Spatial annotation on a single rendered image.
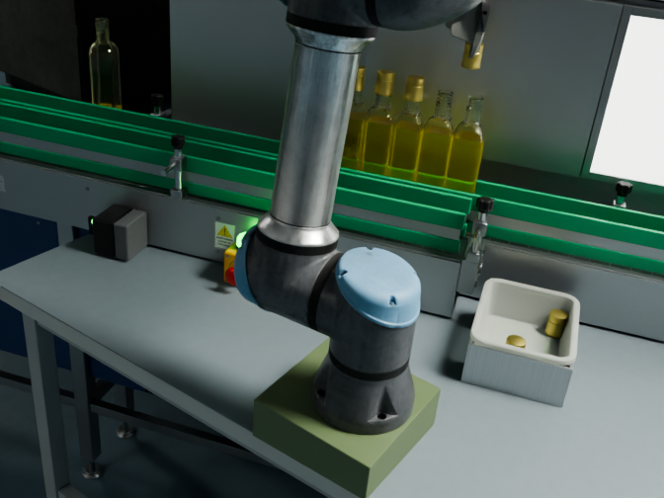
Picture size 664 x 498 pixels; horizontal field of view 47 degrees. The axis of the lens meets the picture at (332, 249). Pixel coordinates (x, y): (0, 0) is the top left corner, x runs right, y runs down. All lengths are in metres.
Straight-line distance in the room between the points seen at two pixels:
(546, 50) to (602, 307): 0.50
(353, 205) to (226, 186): 0.26
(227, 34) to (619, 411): 1.10
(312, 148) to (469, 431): 0.52
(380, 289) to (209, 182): 0.65
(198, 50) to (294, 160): 0.84
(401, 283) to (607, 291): 0.62
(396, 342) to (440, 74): 0.73
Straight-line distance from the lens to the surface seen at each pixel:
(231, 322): 1.42
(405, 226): 1.44
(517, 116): 1.60
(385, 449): 1.09
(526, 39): 1.56
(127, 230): 1.58
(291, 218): 1.03
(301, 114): 0.99
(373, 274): 1.01
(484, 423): 1.27
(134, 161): 1.62
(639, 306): 1.55
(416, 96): 1.48
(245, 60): 1.76
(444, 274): 1.45
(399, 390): 1.09
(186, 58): 1.83
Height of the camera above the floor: 1.55
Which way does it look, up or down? 29 degrees down
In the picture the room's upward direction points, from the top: 5 degrees clockwise
